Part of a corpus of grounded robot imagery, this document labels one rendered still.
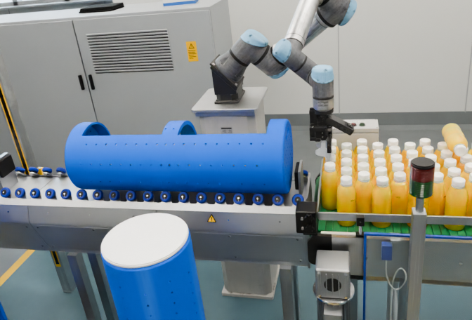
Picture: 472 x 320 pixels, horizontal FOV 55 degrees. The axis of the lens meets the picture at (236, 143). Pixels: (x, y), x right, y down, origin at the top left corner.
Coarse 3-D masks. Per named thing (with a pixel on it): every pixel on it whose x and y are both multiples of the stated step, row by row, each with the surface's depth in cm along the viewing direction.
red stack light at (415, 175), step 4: (412, 168) 125; (416, 168) 124; (432, 168) 123; (412, 172) 125; (416, 172) 124; (420, 172) 123; (424, 172) 123; (428, 172) 123; (432, 172) 124; (412, 176) 126; (416, 176) 125; (420, 176) 124; (424, 176) 124; (428, 176) 124; (432, 176) 124; (416, 180) 125; (420, 180) 124; (424, 180) 124; (428, 180) 124
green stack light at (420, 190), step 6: (432, 180) 125; (414, 186) 126; (420, 186) 125; (426, 186) 125; (432, 186) 126; (414, 192) 127; (420, 192) 126; (426, 192) 126; (432, 192) 127; (420, 198) 127
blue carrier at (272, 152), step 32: (96, 128) 201; (192, 128) 189; (288, 128) 173; (96, 160) 178; (128, 160) 174; (160, 160) 171; (192, 160) 168; (224, 160) 165; (256, 160) 162; (288, 160) 172; (256, 192) 172; (288, 192) 173
